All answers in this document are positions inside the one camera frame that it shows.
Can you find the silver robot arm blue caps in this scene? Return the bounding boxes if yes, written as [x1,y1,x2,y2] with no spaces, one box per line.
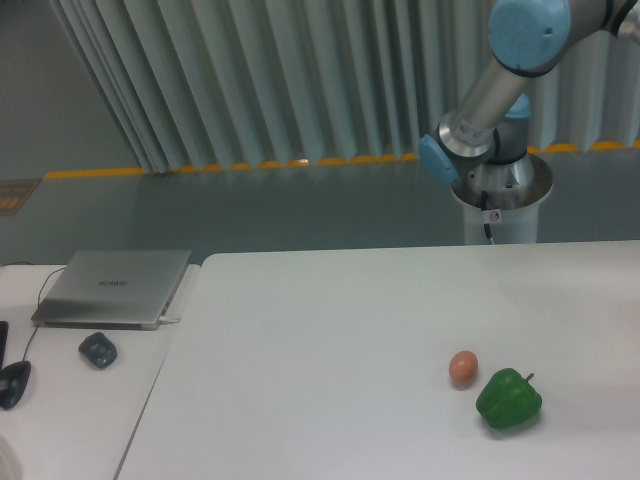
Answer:
[418,1,639,185]

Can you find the green bell pepper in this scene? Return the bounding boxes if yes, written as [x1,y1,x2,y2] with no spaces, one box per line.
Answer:
[475,368,542,430]

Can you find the brown egg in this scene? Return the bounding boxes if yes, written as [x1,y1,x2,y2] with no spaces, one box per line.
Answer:
[448,350,479,388]

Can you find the pleated grey curtain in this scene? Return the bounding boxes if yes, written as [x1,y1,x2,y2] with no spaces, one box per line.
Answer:
[49,0,640,175]

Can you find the silver closed laptop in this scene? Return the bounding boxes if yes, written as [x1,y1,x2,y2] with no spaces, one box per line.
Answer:
[31,250,191,330]

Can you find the black device at left edge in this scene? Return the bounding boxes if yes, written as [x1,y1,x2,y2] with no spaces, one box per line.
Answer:
[0,320,9,369]

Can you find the black computer mouse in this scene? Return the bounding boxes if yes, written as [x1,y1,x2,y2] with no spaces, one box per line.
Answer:
[1,360,32,411]

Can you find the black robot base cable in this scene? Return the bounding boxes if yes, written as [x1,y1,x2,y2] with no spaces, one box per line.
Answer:
[480,189,496,246]

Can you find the white cylindrical robot pedestal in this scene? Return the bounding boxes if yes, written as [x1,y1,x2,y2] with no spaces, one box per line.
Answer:
[451,154,553,245]

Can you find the black laptop power cable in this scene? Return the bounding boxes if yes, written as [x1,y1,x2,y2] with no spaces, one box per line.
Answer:
[19,265,67,362]

